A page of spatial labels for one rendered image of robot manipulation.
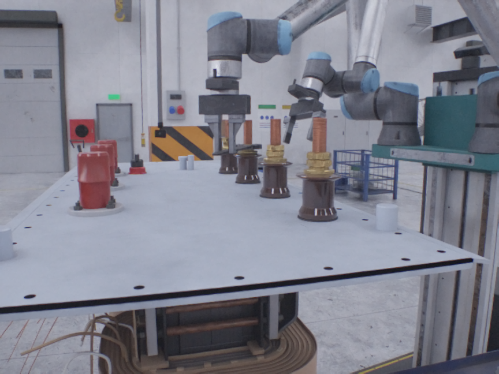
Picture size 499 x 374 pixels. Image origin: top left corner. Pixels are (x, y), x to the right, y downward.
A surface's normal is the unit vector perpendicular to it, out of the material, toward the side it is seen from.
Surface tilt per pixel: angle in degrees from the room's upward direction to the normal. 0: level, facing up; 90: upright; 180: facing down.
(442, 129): 90
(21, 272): 0
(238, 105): 90
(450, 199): 90
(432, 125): 90
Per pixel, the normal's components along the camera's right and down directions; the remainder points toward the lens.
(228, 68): 0.34, 0.15
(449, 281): -0.90, 0.07
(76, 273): 0.00, -0.99
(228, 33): 0.11, 0.13
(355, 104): -0.64, 0.29
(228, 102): -0.22, 0.15
